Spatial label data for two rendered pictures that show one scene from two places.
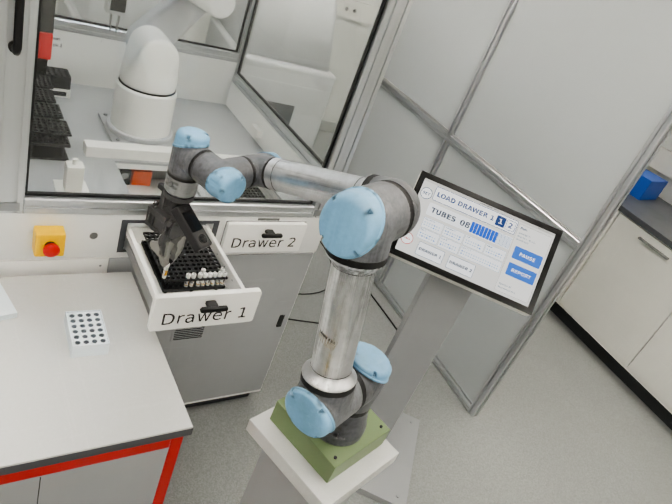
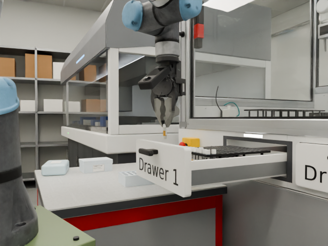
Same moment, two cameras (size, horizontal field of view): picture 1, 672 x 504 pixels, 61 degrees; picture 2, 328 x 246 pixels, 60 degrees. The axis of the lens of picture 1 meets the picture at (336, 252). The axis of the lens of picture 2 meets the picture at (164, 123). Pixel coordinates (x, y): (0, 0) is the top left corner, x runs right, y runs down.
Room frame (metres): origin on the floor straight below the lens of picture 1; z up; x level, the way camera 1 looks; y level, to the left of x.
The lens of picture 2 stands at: (1.38, -0.46, 0.99)
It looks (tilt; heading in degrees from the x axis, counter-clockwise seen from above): 1 degrees down; 105
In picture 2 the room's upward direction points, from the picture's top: straight up
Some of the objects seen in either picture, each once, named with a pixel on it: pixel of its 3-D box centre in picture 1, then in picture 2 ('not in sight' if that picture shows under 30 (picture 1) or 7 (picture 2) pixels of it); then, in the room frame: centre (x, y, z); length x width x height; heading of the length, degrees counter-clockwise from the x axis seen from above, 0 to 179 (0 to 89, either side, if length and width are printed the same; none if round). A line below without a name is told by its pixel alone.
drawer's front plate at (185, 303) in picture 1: (206, 308); (159, 163); (1.17, 0.26, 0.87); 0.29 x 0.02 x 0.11; 132
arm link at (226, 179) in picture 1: (223, 176); (147, 17); (1.13, 0.29, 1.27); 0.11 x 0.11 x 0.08; 62
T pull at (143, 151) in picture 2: (212, 306); (150, 151); (1.15, 0.24, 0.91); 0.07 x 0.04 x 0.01; 132
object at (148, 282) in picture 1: (181, 262); (222, 161); (1.33, 0.40, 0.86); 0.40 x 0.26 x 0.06; 42
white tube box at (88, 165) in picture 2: not in sight; (95, 164); (0.76, 0.67, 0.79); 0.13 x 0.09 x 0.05; 45
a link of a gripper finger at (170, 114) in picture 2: (170, 245); (173, 112); (1.18, 0.39, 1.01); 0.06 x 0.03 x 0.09; 69
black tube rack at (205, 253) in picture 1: (182, 263); (219, 160); (1.32, 0.39, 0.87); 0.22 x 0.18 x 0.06; 42
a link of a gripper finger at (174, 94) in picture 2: not in sight; (170, 96); (1.17, 0.37, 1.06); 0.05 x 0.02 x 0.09; 159
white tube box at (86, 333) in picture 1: (86, 332); (138, 177); (1.03, 0.49, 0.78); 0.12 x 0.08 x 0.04; 40
